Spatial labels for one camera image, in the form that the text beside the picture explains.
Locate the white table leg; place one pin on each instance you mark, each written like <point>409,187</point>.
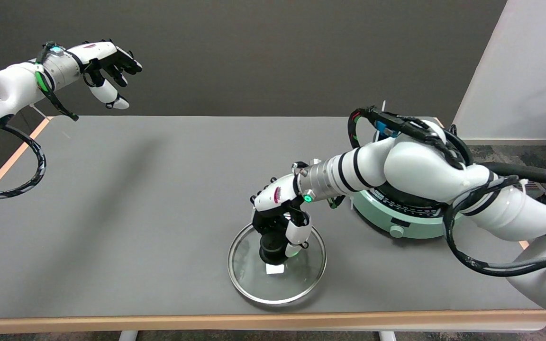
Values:
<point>387,336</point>
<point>128,336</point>

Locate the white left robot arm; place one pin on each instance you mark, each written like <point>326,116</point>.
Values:
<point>12,85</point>

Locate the mint green induction cooker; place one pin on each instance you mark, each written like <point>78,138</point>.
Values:
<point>410,225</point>

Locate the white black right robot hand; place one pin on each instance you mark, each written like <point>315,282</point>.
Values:
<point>273,194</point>

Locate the glass pot lid black knob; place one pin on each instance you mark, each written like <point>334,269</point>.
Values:
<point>254,279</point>

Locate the floor vent grille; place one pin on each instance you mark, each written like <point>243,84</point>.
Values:
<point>532,186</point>

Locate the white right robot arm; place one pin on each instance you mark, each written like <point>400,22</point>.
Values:
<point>420,166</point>

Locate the grey table mat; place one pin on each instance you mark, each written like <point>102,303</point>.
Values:
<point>159,213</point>

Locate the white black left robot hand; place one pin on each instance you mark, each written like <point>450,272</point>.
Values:
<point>97,52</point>

